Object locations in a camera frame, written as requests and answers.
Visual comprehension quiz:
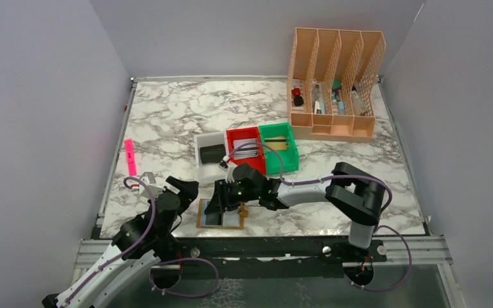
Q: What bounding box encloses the green plastic bin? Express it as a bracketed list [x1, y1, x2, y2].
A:
[258, 123, 298, 175]

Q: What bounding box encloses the red and black stamp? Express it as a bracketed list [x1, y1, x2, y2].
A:
[291, 87, 304, 107]

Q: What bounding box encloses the peach plastic desk organizer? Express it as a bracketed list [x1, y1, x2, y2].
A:
[286, 28, 386, 142]

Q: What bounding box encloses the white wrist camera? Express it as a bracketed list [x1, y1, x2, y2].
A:
[138, 172, 164, 199]
[220, 162, 237, 182]

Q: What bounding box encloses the black card in white bin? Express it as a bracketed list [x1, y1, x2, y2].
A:
[199, 144, 227, 164]

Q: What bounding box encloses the red plastic bin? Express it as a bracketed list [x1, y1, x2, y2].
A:
[226, 126, 266, 175]

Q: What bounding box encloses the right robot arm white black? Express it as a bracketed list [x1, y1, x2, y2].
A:
[204, 162, 392, 249]

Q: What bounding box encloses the black card with chip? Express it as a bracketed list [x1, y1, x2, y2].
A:
[201, 200, 222, 227]

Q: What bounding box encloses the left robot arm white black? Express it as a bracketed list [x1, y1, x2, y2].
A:
[42, 176, 199, 307]

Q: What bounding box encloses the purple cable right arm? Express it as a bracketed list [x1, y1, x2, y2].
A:
[220, 142, 413, 293]

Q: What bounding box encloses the white cards stack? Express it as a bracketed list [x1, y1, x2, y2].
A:
[232, 138, 259, 160]

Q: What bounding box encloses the white plastic bin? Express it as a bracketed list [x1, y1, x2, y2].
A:
[194, 132, 229, 184]

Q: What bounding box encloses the gold card with stripe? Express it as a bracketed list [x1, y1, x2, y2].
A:
[264, 136, 288, 151]

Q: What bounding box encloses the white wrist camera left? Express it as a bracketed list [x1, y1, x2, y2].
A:
[138, 172, 164, 199]

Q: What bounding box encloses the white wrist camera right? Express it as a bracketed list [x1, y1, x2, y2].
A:
[220, 162, 237, 182]

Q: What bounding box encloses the yellow-brown card holder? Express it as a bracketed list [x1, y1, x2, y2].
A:
[196, 199, 248, 230]

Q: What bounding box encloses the pink highlighter marker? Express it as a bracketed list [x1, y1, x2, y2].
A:
[124, 139, 137, 176]

